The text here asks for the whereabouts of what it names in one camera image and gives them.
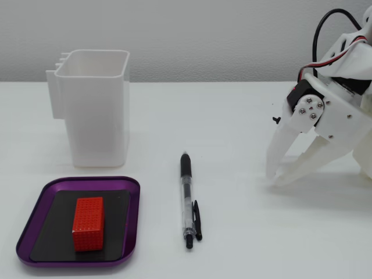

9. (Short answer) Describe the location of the white plastic pen holder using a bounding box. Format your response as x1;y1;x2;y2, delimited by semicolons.
45;49;131;169

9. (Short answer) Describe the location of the black clear gel pen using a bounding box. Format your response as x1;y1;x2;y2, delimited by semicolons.
180;152;203;251

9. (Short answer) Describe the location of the black cable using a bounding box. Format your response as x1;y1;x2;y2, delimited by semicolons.
312;8;364;78

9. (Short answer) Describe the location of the red studded block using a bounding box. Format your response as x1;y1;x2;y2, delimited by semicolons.
71;196;105;252

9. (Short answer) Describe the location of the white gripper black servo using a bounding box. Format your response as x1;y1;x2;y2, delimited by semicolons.
266;71;372;187

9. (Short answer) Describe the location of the red white servo wire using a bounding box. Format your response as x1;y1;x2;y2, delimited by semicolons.
298;34;369;85

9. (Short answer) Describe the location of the purple metal tray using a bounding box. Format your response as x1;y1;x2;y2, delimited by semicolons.
16;176;141;267

